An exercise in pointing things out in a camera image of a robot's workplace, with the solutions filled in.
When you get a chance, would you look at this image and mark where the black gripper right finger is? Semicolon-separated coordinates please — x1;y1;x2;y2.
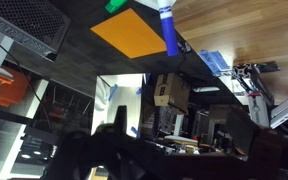
208;104;263;158

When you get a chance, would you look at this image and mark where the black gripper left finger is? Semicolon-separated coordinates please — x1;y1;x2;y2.
113;104;129;136

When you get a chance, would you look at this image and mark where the white marker with purple cap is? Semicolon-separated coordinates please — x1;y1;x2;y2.
156;0;180;57

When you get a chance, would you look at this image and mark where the brown cardboard box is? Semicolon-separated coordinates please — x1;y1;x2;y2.
153;72;191;115

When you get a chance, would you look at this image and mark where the short green marker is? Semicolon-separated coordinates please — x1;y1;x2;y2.
104;0;129;14

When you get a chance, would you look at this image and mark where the white square pen box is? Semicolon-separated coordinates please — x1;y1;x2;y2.
133;0;178;8

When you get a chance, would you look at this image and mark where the black aluminium extrusion clamp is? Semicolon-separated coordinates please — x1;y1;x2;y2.
231;60;282;129

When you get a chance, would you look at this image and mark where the large blue tape label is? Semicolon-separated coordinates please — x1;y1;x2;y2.
210;50;232;72

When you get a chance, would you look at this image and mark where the small blue tape label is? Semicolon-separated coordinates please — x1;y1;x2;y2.
198;49;222;77

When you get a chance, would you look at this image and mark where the orange floor mat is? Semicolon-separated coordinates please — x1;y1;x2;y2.
90;7;168;60

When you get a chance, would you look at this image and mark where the red plastic bucket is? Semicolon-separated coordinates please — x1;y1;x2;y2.
0;65;31;108

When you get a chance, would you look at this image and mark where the black perforated metal case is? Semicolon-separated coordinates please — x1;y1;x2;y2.
0;0;72;57

